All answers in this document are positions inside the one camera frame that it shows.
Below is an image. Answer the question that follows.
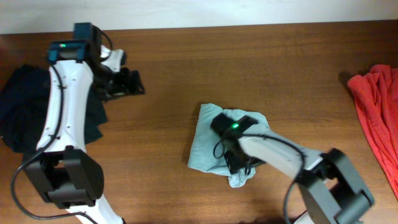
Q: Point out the light blue t-shirt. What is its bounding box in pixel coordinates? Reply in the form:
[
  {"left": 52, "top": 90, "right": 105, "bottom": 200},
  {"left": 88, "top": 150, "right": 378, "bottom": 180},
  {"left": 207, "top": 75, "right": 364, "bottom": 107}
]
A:
[{"left": 188, "top": 103, "right": 270, "bottom": 188}]

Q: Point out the dark navy garment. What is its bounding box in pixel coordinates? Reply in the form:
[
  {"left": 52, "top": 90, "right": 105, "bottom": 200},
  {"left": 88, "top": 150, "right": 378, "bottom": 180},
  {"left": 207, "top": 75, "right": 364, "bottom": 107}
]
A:
[{"left": 1, "top": 60, "right": 108, "bottom": 154}]

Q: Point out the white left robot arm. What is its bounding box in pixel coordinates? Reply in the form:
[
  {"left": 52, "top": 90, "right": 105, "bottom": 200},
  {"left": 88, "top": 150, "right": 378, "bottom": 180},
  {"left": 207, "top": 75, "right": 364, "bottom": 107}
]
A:
[{"left": 19, "top": 22, "right": 145, "bottom": 223}]

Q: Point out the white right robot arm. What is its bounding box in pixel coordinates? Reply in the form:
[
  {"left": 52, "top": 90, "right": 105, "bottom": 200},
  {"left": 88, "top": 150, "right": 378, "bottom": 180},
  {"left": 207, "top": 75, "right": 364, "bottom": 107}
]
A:
[{"left": 211, "top": 113, "right": 375, "bottom": 224}]

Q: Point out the red garment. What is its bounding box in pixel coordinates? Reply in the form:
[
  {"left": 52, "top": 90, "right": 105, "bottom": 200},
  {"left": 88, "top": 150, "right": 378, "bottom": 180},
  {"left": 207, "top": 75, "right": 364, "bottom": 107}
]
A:
[{"left": 347, "top": 65, "right": 397, "bottom": 196}]

